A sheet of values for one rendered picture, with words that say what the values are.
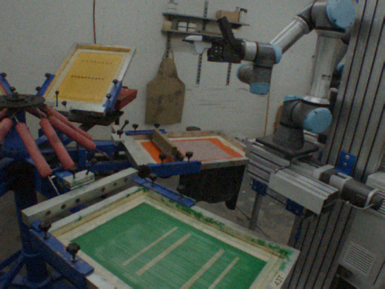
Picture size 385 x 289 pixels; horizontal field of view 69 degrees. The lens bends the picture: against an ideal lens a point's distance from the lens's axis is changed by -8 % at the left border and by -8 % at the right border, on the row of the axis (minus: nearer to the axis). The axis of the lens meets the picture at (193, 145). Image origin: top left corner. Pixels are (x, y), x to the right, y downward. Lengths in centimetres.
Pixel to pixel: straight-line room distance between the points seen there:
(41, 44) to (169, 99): 167
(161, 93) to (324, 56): 293
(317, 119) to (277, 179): 30
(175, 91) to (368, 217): 309
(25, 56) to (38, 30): 31
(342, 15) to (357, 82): 33
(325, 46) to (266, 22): 348
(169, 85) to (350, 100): 286
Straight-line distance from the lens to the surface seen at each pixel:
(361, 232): 150
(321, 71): 126
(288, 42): 132
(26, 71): 373
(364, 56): 145
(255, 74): 114
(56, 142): 155
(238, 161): 188
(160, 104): 397
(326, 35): 126
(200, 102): 427
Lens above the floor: 168
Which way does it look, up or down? 20 degrees down
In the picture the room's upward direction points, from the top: 6 degrees clockwise
